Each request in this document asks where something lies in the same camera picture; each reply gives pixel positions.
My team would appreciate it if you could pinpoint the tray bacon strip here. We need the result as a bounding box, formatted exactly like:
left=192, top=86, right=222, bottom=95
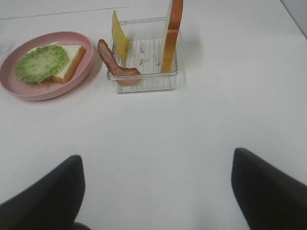
left=97, top=39, right=141, bottom=86

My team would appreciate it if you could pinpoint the pink round plate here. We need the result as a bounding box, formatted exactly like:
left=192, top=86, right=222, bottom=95
left=0, top=31, right=94, bottom=101

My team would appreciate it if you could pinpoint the yellow cheese slice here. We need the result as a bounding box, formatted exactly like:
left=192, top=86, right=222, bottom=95
left=112, top=10, right=130, bottom=61

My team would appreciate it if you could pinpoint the green lettuce leaf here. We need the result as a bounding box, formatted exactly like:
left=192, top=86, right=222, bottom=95
left=14, top=45, right=69, bottom=83

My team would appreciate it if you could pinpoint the clear right plastic tray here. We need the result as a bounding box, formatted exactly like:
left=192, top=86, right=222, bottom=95
left=107, top=17, right=178, bottom=93

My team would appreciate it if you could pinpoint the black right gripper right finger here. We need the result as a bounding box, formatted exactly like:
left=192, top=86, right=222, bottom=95
left=231, top=148, right=307, bottom=230

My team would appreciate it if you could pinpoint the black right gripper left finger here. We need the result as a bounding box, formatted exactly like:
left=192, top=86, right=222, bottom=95
left=0, top=155, right=85, bottom=230

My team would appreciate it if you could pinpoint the tray bread slice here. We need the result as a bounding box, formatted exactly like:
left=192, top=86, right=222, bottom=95
left=160, top=0, right=184, bottom=73

